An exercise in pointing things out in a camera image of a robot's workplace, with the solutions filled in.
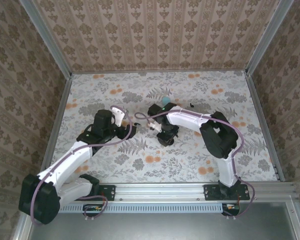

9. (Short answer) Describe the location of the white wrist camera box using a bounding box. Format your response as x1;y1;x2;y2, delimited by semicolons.
110;106;127;127
148;121;163;133

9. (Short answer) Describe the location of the aluminium side rail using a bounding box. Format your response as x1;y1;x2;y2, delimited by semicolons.
41;77;73;176
244;73;286;183

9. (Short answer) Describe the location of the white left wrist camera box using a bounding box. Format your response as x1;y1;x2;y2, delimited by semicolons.
110;106;127;127

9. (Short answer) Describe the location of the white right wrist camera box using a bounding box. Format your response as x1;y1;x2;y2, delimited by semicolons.
148;121;163;133

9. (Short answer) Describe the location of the aluminium front rail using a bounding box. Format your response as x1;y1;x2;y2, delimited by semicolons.
57;182;298;203

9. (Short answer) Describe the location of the black connector box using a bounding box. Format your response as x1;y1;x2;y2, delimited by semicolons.
82;203;104;218
221;202;241;216

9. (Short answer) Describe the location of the grey metal sheet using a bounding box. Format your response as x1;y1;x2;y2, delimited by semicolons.
27;201;300;240

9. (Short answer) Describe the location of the floral patterned tablecloth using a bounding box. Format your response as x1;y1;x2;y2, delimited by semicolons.
46;70;278;183

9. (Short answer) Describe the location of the aluminium frame corner post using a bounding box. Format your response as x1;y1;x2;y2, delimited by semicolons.
244;0;296;77
17;0;73;80

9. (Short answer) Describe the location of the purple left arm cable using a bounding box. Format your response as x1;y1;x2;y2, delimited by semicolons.
30;105;133;225

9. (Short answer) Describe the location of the white slotted cable duct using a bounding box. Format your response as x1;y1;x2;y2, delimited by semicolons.
58;202;225;214

